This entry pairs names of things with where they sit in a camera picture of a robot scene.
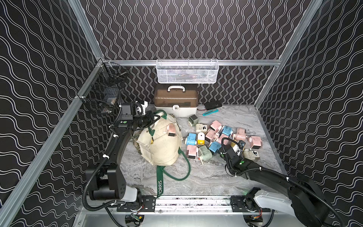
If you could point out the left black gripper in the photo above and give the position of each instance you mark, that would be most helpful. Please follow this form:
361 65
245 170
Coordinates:
151 117

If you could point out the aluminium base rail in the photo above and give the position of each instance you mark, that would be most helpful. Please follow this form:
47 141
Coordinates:
189 205

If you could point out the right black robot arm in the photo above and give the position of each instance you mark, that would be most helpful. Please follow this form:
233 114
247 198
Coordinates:
298 197

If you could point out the dusty pink small sharpener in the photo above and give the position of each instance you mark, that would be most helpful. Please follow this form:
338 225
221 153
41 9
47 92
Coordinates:
192 151

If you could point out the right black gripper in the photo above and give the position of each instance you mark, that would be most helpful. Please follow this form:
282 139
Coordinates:
239 158

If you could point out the cream cartoon pencil sharpener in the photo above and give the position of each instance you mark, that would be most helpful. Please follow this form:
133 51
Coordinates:
252 155

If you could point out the blue rounded pencil sharpener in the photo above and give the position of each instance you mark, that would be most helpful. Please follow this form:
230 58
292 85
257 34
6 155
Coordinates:
191 139

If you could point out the cream tote bag green handles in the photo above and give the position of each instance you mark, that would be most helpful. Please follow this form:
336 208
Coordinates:
161 150

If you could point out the cream white pencil sharpener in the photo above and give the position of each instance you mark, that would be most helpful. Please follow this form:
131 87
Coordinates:
201 128

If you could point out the teal blue small sharpener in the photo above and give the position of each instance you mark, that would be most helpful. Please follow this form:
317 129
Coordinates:
214 147

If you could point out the pink boxy pencil sharpener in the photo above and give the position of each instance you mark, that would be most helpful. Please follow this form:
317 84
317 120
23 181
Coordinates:
211 136

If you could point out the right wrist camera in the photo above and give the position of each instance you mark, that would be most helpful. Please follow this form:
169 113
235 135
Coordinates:
241 144

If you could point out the yellow pencil sharpener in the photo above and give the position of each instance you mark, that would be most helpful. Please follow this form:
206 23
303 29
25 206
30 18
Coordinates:
201 139

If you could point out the black wire basket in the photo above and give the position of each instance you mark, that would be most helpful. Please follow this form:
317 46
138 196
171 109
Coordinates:
103 95

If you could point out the brown lid white toolbox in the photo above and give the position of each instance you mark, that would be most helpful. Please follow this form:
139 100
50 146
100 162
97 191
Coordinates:
179 100

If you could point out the teal utility knife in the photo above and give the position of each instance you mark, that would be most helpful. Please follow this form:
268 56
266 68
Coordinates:
209 112

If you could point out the white wire mesh basket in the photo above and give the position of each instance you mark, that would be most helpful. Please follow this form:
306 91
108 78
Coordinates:
187 71

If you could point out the blue square pencil sharpener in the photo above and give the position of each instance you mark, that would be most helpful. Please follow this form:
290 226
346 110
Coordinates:
228 131

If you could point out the pink round pencil sharpener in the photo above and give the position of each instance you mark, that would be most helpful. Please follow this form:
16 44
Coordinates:
240 135

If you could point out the black battery pack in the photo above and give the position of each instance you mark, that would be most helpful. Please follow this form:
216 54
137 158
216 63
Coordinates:
212 105

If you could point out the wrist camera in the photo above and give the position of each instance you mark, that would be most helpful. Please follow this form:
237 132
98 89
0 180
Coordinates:
241 144
129 111

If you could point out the olive yellow square sharpener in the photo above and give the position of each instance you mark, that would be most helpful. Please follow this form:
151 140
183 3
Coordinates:
235 144

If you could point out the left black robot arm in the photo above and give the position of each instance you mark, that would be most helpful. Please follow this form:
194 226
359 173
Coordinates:
106 186

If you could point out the pink square pencil sharpener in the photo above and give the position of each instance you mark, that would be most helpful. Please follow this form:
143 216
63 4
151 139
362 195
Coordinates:
255 142

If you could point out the pale green small sharpener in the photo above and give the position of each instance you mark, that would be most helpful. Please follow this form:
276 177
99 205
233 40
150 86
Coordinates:
204 154

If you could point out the green pencil sharpener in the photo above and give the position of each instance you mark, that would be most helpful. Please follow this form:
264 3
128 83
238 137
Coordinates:
193 120

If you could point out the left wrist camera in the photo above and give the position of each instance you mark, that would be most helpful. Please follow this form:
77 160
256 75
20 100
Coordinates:
129 111

